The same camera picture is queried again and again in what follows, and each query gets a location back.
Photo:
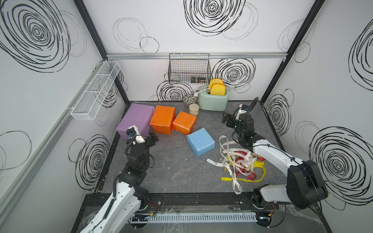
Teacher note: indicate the grey slotted cable duct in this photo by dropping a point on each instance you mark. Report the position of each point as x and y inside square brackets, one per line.
[193, 218]

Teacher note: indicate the purple gift box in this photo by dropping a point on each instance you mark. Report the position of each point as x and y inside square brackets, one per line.
[138, 115]

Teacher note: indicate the yellow sponge toast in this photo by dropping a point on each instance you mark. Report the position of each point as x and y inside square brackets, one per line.
[215, 81]
[218, 89]

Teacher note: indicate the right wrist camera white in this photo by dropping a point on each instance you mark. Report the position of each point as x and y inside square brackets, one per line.
[243, 109]

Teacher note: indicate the spice jars in basket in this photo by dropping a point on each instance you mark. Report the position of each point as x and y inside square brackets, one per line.
[197, 80]

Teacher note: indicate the patterned ceramic bowl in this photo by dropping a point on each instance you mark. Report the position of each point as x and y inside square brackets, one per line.
[189, 99]

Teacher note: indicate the black wire basket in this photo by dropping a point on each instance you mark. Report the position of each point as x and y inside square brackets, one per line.
[183, 66]

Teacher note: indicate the white mesh wall shelf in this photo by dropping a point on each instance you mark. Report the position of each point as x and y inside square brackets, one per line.
[96, 91]

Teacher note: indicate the orange box red ribbon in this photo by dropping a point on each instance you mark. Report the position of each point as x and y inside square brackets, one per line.
[162, 120]

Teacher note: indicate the rear yellow sponge toast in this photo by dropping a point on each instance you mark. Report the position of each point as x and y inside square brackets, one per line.
[215, 81]

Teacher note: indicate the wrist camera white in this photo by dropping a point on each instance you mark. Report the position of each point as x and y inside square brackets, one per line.
[134, 135]
[243, 109]

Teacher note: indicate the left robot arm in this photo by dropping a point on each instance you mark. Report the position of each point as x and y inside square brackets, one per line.
[128, 196]

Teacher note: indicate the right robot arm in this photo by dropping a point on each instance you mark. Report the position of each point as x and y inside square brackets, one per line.
[305, 185]

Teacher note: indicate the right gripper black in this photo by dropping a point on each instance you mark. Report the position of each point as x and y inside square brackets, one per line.
[224, 119]

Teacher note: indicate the mint green toaster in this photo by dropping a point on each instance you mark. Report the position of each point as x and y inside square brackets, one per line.
[212, 102]

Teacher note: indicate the front yellow sponge toast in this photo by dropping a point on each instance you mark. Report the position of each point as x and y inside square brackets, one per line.
[218, 89]

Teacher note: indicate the small jar with beige lid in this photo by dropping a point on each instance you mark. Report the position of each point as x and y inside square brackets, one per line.
[194, 109]

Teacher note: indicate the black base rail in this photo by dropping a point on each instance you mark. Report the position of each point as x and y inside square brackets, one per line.
[158, 201]

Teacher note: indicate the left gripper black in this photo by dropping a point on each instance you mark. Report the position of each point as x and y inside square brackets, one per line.
[150, 142]

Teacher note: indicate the yellow ribbon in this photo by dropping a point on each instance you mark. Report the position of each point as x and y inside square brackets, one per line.
[249, 175]

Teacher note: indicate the blue gift box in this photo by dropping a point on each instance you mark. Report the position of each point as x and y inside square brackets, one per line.
[200, 142]

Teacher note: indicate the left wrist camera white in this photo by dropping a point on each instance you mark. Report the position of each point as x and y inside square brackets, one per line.
[134, 135]

